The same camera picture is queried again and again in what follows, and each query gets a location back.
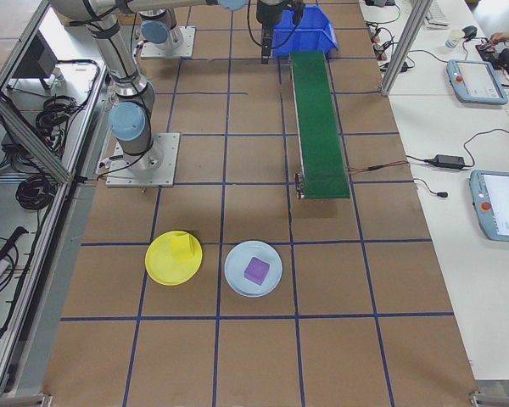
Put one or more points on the V-shaped metal bar frame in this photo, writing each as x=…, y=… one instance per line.
x=34, y=143

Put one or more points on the black power adapter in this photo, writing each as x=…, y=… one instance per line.
x=404, y=67
x=449, y=161

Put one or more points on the green conveyor belt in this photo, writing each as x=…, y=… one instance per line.
x=320, y=127

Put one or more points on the white keyboard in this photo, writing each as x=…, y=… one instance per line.
x=437, y=12

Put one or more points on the yellow plastic plate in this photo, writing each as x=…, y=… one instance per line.
x=161, y=267

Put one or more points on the purple foam cube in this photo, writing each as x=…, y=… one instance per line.
x=256, y=270

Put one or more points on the bare person hand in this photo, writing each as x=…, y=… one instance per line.
x=498, y=38

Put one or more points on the blue plastic storage bin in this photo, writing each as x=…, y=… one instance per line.
x=318, y=38

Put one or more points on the aluminium profile post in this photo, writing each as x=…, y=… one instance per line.
x=401, y=51

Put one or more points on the yellow foam cube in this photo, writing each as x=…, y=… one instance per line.
x=182, y=246

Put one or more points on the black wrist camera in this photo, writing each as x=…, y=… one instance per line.
x=298, y=10

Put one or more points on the black monitor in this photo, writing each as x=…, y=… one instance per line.
x=36, y=59

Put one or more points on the grey blue teach pendant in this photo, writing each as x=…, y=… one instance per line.
x=502, y=203
x=477, y=80

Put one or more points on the black computer mouse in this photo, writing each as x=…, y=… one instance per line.
x=470, y=31

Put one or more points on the white paper cup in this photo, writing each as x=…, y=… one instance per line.
x=454, y=39

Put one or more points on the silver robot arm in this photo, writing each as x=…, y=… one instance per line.
x=157, y=27
x=123, y=72

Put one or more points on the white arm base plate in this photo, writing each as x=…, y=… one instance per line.
x=167, y=169
x=186, y=42

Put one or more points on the aluminium corner bar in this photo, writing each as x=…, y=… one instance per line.
x=496, y=398
x=25, y=400

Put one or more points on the light blue plastic plate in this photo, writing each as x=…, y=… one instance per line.
x=235, y=263

